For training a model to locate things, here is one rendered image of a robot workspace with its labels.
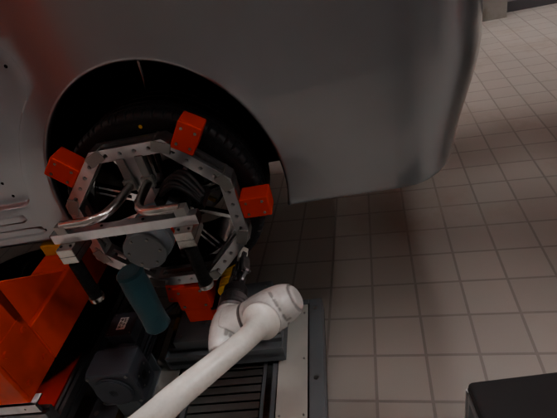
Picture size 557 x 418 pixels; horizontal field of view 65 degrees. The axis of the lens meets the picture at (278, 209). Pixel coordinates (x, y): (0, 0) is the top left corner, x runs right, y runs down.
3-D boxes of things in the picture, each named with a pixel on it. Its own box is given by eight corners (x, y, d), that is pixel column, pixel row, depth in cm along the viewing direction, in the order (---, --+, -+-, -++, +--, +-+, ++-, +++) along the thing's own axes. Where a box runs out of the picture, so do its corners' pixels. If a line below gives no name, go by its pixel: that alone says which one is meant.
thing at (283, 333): (289, 296, 206) (285, 281, 201) (287, 361, 176) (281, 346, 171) (190, 308, 214) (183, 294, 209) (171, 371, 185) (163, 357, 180)
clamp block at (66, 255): (93, 242, 126) (84, 227, 123) (79, 263, 119) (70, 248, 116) (77, 244, 127) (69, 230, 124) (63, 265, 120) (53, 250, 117)
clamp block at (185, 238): (204, 226, 121) (198, 210, 118) (197, 246, 113) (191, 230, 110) (186, 228, 121) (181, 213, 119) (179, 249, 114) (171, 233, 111)
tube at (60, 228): (140, 188, 131) (125, 157, 125) (116, 226, 115) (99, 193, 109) (87, 196, 134) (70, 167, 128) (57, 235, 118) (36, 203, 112)
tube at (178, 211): (202, 177, 127) (191, 145, 122) (187, 216, 112) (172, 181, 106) (147, 187, 130) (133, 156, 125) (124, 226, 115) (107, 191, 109)
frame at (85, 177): (263, 262, 153) (219, 119, 123) (262, 275, 147) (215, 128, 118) (122, 280, 162) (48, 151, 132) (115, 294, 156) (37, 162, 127)
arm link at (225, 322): (230, 329, 132) (263, 313, 127) (221, 375, 119) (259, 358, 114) (205, 308, 127) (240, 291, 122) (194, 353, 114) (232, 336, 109)
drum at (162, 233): (191, 224, 145) (176, 189, 138) (175, 268, 128) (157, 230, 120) (152, 230, 148) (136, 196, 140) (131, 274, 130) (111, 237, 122)
